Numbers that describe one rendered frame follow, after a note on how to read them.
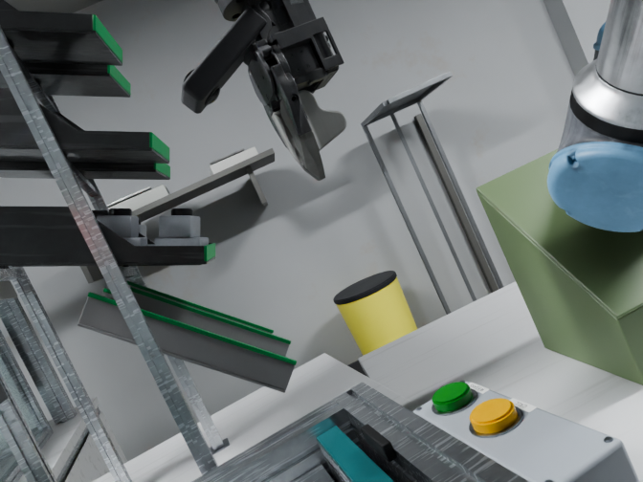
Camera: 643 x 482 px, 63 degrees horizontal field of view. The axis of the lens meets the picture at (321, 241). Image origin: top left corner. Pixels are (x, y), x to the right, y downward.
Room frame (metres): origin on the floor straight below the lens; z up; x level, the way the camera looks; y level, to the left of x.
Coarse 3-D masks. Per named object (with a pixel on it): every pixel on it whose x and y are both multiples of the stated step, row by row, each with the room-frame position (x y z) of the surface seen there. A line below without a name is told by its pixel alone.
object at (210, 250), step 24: (0, 216) 0.66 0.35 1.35; (24, 216) 0.66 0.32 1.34; (48, 216) 0.66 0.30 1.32; (72, 216) 0.67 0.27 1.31; (96, 216) 0.79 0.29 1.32; (0, 240) 0.66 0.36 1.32; (24, 240) 0.66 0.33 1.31; (48, 240) 0.66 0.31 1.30; (72, 240) 0.66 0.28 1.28; (120, 240) 0.67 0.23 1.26; (0, 264) 0.66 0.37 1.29; (24, 264) 0.66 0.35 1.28; (48, 264) 0.66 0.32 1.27; (72, 264) 0.66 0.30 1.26; (96, 264) 0.67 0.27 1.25; (120, 264) 0.67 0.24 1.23; (144, 264) 0.67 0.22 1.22; (168, 264) 0.67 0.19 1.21; (192, 264) 0.68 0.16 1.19
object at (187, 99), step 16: (240, 16) 0.54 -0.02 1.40; (256, 16) 0.55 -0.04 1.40; (240, 32) 0.54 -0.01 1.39; (256, 32) 0.55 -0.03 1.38; (224, 48) 0.53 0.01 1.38; (240, 48) 0.54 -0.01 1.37; (208, 64) 0.53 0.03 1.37; (224, 64) 0.53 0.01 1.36; (240, 64) 0.58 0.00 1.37; (192, 80) 0.52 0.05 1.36; (208, 80) 0.52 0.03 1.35; (224, 80) 0.56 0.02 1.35; (192, 96) 0.52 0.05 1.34; (208, 96) 0.53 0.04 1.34
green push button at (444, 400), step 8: (448, 384) 0.52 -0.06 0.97; (456, 384) 0.52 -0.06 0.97; (464, 384) 0.51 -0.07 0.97; (440, 392) 0.52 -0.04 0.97; (448, 392) 0.51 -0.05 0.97; (456, 392) 0.50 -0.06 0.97; (464, 392) 0.49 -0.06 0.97; (472, 392) 0.50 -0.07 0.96; (432, 400) 0.51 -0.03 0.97; (440, 400) 0.50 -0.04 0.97; (448, 400) 0.49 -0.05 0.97; (456, 400) 0.49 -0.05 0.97; (464, 400) 0.49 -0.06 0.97; (440, 408) 0.50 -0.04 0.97; (448, 408) 0.49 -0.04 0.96; (456, 408) 0.49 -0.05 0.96
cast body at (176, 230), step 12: (168, 216) 0.72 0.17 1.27; (180, 216) 0.72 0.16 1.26; (192, 216) 0.72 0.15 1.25; (168, 228) 0.72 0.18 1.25; (180, 228) 0.71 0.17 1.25; (192, 228) 0.72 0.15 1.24; (156, 240) 0.72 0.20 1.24; (168, 240) 0.72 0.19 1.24; (180, 240) 0.71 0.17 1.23; (192, 240) 0.71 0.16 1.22; (204, 240) 0.73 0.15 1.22
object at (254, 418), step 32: (288, 384) 1.14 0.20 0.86; (320, 384) 1.05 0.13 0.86; (352, 384) 0.97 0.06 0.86; (224, 416) 1.13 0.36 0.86; (256, 416) 1.03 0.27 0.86; (288, 416) 0.96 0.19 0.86; (160, 448) 1.11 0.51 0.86; (96, 480) 1.10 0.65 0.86; (160, 480) 0.93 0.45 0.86; (192, 480) 0.87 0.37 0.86
